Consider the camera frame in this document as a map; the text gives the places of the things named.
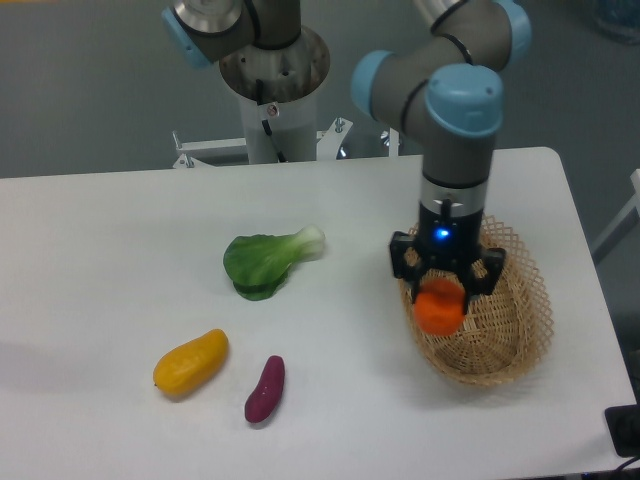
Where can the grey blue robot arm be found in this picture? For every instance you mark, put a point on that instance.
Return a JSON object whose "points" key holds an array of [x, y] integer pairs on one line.
{"points": [[447, 97]]}

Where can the blue translucent container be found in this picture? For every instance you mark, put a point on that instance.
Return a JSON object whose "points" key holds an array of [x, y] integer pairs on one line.
{"points": [[618, 19]]}

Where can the white metal mounting frame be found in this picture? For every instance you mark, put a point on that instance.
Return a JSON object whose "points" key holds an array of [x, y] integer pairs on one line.
{"points": [[341, 140]]}

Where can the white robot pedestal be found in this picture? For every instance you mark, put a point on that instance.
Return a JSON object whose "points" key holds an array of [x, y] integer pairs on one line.
{"points": [[280, 132]]}

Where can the purple sweet potato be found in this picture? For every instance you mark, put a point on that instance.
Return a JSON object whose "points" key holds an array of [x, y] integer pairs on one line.
{"points": [[266, 396]]}

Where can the black device at edge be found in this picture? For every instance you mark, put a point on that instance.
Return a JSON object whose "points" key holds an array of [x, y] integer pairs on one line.
{"points": [[623, 426]]}

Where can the orange fruit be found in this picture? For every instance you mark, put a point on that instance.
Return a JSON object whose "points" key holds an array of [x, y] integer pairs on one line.
{"points": [[438, 307]]}

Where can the yellow mango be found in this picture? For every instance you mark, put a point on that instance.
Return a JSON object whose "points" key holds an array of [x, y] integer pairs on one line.
{"points": [[189, 366]]}

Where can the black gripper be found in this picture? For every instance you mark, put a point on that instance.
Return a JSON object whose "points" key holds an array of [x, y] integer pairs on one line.
{"points": [[450, 244]]}

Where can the green bok choy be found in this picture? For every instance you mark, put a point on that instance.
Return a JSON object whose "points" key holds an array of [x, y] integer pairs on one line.
{"points": [[258, 265]]}

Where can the white furniture leg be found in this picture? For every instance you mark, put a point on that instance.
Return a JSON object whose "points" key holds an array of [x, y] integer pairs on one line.
{"points": [[620, 225]]}

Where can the woven wicker basket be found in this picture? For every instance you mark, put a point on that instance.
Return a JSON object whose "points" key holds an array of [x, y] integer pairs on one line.
{"points": [[504, 335]]}

